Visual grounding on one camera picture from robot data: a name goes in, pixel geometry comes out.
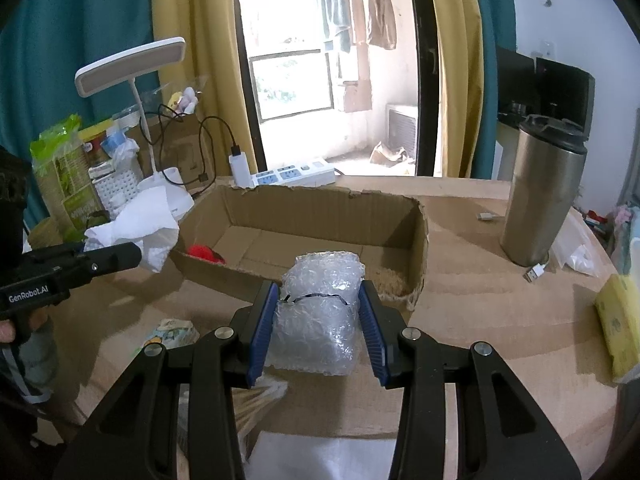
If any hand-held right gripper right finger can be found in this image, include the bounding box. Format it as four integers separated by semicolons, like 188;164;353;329
359;280;583;480

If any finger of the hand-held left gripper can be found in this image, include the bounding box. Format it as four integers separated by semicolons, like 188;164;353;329
70;241;142;275

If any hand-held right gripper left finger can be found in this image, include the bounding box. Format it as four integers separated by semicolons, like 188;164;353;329
52;281;279;480

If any white tissue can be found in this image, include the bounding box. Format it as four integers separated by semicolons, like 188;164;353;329
84;186;181;273

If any bubble wrap bundle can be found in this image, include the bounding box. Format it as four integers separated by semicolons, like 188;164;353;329
267;250;366;377

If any printed tissue pack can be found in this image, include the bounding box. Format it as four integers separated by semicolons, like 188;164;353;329
145;317;201;351

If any cardboard box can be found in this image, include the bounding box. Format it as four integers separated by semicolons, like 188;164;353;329
170;185;432;311

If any white sheet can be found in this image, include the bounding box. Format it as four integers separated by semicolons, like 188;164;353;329
247;431;398;480

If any red soft ball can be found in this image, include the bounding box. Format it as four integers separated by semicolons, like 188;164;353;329
187;245;226;264

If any brown fibre pad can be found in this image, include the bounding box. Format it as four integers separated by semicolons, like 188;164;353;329
372;271;418;298

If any bag of wooden sticks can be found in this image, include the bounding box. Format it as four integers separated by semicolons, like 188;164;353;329
177;379;290;480

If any white perforated basket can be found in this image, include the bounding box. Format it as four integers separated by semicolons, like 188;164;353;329
89;165;143;216

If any green snack packet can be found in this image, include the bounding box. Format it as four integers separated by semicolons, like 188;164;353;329
30;114;108;241

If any blue and white packet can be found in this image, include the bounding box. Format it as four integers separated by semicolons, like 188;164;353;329
102;129;141;168

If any brown carton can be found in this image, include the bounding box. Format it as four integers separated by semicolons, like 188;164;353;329
127;110;216;191

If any white charger plug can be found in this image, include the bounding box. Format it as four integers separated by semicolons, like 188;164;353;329
229;146;251;188

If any white power strip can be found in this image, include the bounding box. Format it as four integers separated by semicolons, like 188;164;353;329
250;157;337;187

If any small plush toy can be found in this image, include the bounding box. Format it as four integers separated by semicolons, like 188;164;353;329
169;87;198;115

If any cardboard scrap on balcony floor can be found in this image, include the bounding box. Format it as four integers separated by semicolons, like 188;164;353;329
370;142;416;166

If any white desk lamp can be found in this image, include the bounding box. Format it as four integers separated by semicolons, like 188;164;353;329
75;36;196;221

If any air conditioner unit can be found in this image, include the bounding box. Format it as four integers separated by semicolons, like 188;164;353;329
386;103;418;158

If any steel tumbler with black lid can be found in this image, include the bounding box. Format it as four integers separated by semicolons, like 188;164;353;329
500;114;588;267

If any clear plastic bag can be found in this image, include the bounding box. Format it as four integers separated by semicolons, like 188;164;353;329
550;210;613;277

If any white cabinet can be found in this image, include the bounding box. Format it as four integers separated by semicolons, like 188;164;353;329
495;114;526;181

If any yellow curtain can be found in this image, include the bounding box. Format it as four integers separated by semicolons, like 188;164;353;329
151;0;258;176
424;0;485;178

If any teal curtain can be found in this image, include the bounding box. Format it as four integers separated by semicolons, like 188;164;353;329
0;0;161;231
467;0;518;178

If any yellow tissue packet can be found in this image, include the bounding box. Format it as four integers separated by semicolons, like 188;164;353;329
594;274;640;381

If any balcony window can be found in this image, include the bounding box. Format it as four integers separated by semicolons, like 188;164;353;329
248;50;336;122

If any pastel cloth pile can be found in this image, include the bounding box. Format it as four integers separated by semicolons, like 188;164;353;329
585;204;640;277

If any black monitor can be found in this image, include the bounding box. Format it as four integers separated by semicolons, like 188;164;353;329
534;57;596;136
496;46;537;116

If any hanging beige shirt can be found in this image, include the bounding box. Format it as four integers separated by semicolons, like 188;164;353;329
345;0;398;51

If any hanging teal towel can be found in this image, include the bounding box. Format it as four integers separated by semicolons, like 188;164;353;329
315;0;353;53

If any black charging cable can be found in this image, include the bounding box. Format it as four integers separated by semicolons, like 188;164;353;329
159;102;242;186

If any white USB cable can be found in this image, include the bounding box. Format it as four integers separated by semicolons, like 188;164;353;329
477;212;549;283

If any cardboard piece on balcony wall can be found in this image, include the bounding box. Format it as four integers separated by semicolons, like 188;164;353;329
342;80;373;112

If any black door frame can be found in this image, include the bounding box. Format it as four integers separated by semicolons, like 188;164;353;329
232;0;443;177

